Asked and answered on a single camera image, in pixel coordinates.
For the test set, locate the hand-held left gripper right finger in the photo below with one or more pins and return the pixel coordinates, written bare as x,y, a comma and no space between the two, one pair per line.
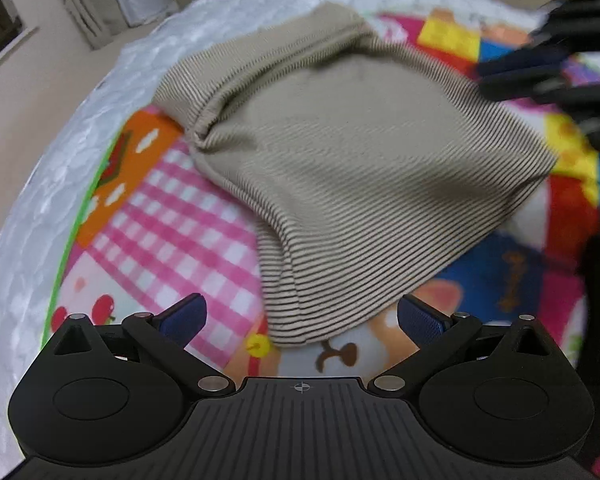
420,324

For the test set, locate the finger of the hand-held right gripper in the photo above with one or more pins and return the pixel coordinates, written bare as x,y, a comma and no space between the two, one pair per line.
522,59
525,87

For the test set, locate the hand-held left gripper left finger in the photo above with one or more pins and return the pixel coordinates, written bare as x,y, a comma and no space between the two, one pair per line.
182,319

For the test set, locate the beige ribbed garment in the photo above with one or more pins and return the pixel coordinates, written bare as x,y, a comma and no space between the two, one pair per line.
360,160

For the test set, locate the colourful printed play mat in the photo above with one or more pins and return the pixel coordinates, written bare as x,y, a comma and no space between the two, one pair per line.
180,240

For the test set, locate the white quilted bedspread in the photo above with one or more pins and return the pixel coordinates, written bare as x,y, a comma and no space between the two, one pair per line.
60,170

